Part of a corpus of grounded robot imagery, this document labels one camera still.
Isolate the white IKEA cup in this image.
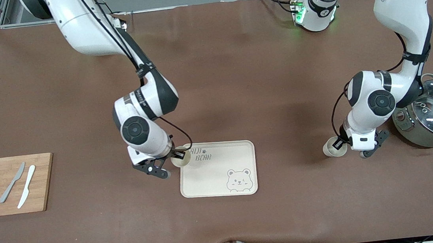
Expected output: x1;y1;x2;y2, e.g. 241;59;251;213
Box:
170;145;192;169
322;136;348;158

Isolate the sage green electric cooking pot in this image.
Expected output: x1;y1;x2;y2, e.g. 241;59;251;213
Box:
388;73;433;155

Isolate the cream tray with bear print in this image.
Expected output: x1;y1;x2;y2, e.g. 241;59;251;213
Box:
176;138;259;202

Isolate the brown table mat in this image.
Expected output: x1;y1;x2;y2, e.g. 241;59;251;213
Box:
0;0;433;243

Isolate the bamboo cutting board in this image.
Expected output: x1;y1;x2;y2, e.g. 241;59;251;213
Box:
0;153;58;217

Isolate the white plastic knife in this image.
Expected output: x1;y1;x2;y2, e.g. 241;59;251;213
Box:
13;165;40;209

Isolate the grey plastic knife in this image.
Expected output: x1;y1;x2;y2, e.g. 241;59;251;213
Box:
0;162;29;204

